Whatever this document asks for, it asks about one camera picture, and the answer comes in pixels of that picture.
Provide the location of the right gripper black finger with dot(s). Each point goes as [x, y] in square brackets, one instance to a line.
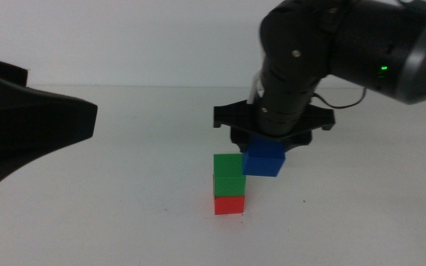
[240, 142]
[297, 142]

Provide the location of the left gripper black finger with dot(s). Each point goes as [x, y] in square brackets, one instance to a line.
[28, 129]
[2, 72]

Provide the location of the green cube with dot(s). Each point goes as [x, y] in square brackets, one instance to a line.
[229, 175]

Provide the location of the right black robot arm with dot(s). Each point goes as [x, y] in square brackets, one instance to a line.
[353, 40]

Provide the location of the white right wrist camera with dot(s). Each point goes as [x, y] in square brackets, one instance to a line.
[255, 88]

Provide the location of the red cube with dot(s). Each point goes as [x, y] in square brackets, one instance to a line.
[229, 205]

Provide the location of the blue cube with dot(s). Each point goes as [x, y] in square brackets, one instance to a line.
[263, 160]

